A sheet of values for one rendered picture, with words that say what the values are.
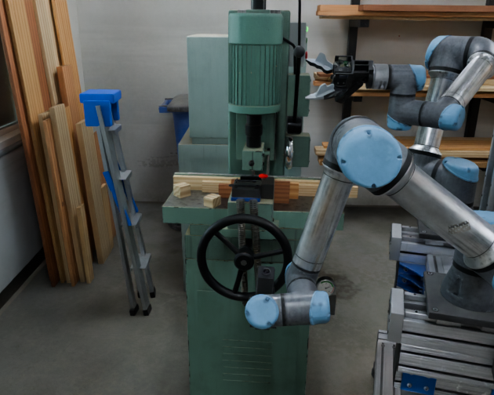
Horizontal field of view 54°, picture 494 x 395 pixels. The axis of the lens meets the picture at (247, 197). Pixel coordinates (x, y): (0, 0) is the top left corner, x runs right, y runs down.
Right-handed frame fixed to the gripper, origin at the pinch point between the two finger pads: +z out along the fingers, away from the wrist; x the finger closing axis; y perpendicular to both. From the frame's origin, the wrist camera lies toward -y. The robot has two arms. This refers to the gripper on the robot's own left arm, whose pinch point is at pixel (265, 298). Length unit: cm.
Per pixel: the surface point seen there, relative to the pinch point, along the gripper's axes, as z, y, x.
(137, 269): 103, -9, -69
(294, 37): 22, -96, 6
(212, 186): 23.5, -37.8, -21.4
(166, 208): 11.5, -27.6, -34.4
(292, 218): 12.3, -26.1, 7.2
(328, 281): 16.6, -6.3, 19.8
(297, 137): 30, -59, 9
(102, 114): 64, -78, -81
